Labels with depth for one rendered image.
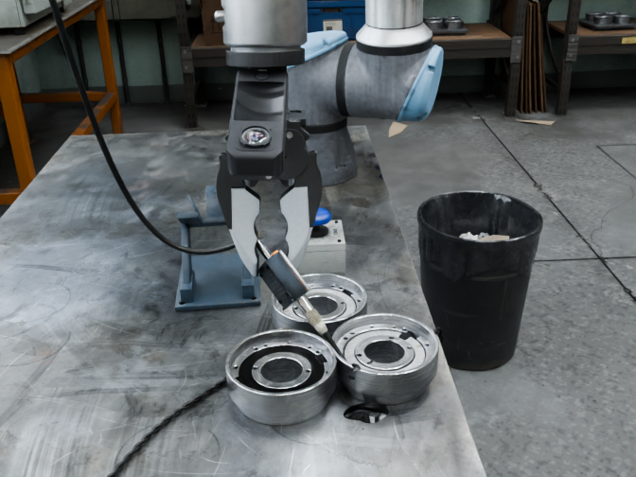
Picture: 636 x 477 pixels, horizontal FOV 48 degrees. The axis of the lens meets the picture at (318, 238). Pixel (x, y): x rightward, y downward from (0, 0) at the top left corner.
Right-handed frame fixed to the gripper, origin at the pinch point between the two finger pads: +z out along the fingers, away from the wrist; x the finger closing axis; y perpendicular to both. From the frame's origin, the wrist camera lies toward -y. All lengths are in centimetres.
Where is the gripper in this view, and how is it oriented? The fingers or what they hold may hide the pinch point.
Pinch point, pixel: (272, 265)
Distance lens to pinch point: 69.1
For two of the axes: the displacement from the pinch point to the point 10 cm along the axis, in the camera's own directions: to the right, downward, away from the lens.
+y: -0.3, -3.2, 9.5
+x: -10.0, 0.2, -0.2
